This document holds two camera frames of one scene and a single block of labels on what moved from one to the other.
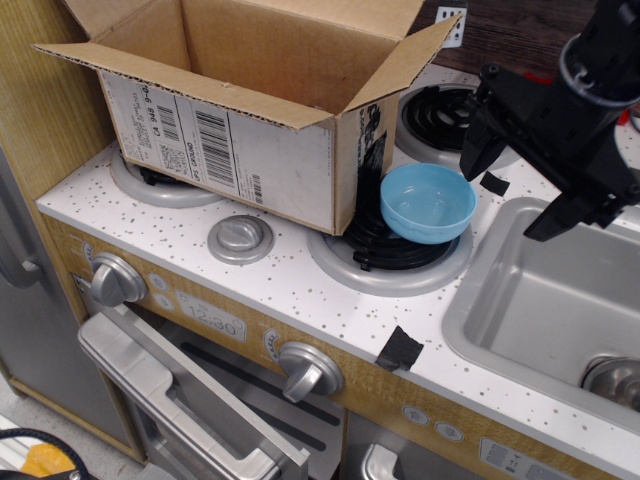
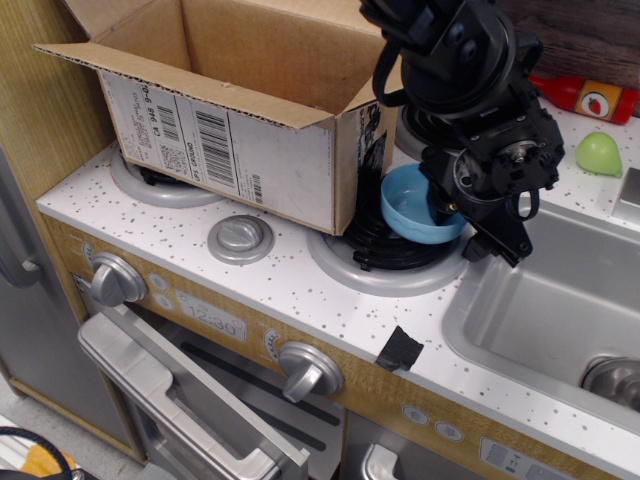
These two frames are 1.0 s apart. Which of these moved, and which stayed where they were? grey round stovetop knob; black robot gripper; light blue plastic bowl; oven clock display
Moved: black robot gripper
Stayed: grey round stovetop knob; light blue plastic bowl; oven clock display
